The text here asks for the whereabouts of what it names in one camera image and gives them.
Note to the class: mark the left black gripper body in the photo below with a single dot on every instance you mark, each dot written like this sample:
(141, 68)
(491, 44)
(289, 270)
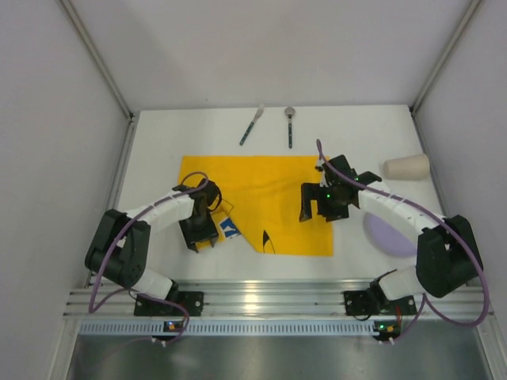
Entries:
(199, 234)

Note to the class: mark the spoon with teal handle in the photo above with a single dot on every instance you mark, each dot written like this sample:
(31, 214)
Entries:
(290, 113)

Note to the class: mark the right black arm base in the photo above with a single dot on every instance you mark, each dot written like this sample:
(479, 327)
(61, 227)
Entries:
(363, 304)

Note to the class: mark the beige paper cup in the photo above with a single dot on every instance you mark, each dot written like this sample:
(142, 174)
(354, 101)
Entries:
(409, 168)

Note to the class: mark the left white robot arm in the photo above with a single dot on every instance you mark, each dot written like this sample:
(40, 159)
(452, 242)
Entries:
(120, 247)

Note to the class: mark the perforated cable tray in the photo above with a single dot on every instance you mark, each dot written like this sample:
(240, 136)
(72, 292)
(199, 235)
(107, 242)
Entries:
(236, 328)

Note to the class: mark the yellow printed cloth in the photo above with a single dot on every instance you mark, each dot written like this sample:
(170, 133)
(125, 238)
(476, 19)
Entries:
(261, 201)

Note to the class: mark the lilac plate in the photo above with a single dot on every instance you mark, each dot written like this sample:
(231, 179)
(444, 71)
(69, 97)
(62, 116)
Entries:
(387, 239)

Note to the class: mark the fork with teal handle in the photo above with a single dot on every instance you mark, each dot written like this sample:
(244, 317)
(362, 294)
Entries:
(257, 116)

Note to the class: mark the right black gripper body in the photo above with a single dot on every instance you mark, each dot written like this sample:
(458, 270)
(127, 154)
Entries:
(314, 199)

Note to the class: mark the aluminium mounting rail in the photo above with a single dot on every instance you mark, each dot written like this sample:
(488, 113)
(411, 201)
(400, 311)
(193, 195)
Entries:
(264, 299)

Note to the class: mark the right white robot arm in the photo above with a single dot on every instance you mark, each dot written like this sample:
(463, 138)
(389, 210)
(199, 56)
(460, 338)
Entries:
(447, 256)

